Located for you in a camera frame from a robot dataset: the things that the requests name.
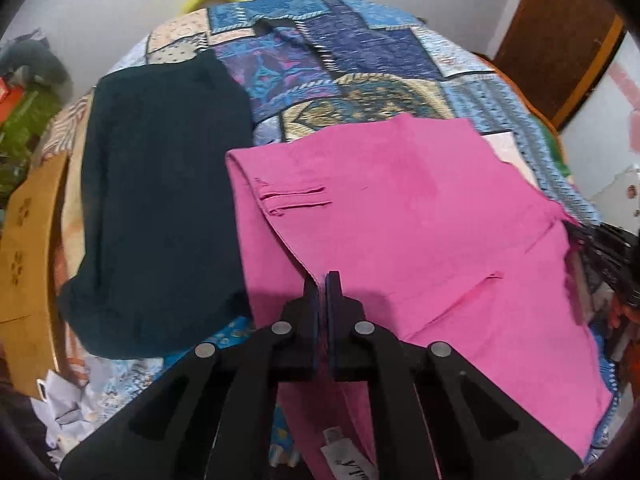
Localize white sliding wardrobe door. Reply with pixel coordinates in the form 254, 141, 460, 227
560, 29, 640, 233

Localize wooden lap desk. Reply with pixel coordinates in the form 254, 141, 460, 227
1, 154, 67, 399

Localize pink pants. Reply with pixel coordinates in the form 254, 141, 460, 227
226, 114, 612, 457

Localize dark navy folded garment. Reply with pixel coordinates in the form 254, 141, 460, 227
60, 51, 253, 359

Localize brown wooden door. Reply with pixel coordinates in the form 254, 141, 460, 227
494, 0, 625, 129

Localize green storage bag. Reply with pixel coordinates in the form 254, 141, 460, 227
1, 84, 61, 207

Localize patchwork patterned bedspread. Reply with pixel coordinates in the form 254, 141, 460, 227
44, 0, 622, 466

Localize grey neck pillow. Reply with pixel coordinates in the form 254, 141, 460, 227
1, 39, 73, 103

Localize orange red box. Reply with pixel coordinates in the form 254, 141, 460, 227
0, 78, 25, 125

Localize orange fleece blanket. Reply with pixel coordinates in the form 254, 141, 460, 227
34, 86, 101, 386

